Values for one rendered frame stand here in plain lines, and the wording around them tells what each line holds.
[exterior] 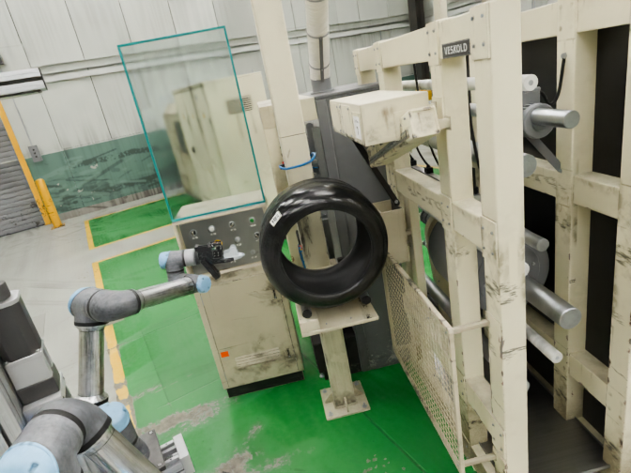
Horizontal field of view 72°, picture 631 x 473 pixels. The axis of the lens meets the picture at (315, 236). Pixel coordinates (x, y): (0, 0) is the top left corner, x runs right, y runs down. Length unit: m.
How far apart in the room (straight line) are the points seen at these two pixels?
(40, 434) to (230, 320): 1.89
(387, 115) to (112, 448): 1.25
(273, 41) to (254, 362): 1.94
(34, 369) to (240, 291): 1.58
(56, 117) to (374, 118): 9.53
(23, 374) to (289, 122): 1.45
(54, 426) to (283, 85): 1.61
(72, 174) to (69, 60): 2.30
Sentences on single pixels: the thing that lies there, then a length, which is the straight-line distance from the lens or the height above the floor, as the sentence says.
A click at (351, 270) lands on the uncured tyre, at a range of 2.21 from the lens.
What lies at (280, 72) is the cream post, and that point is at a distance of 2.12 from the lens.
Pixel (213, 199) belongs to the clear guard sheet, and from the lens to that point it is 2.57.
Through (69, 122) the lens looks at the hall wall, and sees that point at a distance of 10.73.
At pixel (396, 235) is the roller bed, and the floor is 1.06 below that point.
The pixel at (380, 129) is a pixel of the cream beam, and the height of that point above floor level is 1.68.
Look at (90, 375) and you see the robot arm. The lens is 1.83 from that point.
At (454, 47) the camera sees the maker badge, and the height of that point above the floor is 1.90.
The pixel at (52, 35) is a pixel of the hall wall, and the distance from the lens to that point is 10.86.
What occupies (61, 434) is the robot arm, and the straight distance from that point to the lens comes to 1.06.
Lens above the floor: 1.90
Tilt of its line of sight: 20 degrees down
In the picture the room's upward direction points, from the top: 11 degrees counter-clockwise
